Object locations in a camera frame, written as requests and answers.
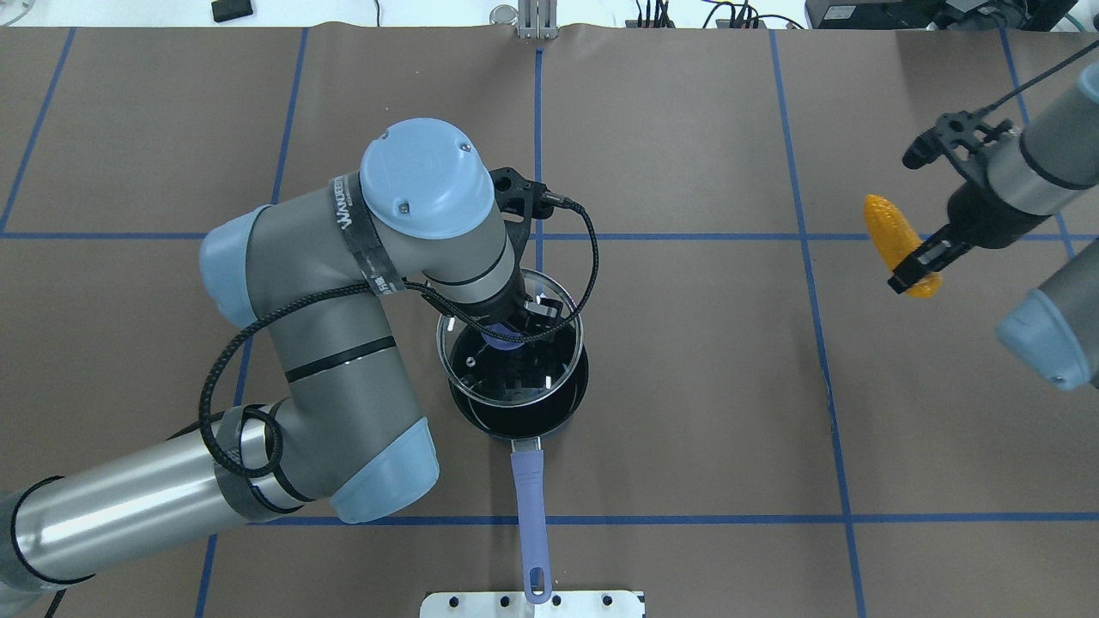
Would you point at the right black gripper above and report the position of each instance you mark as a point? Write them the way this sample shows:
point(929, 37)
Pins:
point(981, 215)

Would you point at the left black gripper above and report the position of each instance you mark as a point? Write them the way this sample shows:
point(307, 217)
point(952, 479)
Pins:
point(500, 302)

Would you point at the yellow corn cob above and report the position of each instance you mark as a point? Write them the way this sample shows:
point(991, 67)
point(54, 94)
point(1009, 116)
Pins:
point(889, 230)

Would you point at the glass lid with blue knob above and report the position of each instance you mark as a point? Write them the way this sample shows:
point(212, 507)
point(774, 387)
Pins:
point(507, 372)

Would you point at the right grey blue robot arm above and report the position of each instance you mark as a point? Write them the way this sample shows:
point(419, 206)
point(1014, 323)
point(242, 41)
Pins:
point(1012, 182)

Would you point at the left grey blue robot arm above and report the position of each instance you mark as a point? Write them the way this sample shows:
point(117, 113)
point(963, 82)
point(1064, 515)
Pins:
point(310, 400)

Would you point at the black monitor base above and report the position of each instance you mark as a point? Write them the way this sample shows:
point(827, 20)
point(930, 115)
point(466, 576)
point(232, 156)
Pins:
point(1034, 16)

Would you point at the small metal cylinder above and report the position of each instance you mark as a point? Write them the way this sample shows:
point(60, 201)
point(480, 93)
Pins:
point(503, 14)

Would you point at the small black box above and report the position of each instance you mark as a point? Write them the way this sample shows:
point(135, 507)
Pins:
point(223, 11)

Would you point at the dark pot with blue handle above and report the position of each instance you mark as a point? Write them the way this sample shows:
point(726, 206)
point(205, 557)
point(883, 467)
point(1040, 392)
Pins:
point(524, 428)

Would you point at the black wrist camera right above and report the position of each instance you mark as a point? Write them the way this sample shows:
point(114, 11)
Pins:
point(965, 139)

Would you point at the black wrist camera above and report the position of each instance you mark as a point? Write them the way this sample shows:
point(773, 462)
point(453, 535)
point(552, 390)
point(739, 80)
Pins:
point(516, 195)
point(965, 139)

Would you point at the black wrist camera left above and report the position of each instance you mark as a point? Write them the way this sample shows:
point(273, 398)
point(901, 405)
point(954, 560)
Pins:
point(516, 195)

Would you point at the aluminium frame post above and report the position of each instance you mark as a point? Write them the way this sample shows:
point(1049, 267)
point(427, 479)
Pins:
point(537, 19)

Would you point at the white metal base plate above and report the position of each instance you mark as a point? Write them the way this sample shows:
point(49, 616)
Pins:
point(612, 603)

